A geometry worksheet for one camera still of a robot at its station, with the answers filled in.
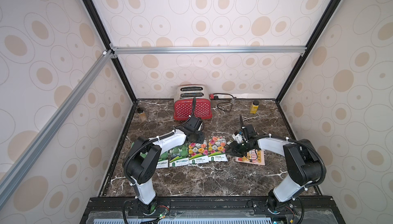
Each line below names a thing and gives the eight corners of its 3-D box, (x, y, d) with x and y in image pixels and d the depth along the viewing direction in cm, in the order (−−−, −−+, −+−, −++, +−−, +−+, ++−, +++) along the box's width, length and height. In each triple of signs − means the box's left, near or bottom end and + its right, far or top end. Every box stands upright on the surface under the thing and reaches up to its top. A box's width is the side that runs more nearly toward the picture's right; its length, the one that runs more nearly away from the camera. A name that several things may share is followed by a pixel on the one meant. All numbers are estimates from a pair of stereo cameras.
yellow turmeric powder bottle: (250, 114, 114) (254, 105, 106) (249, 109, 116) (252, 100, 109) (256, 114, 114) (260, 105, 106) (254, 109, 116) (258, 100, 109)
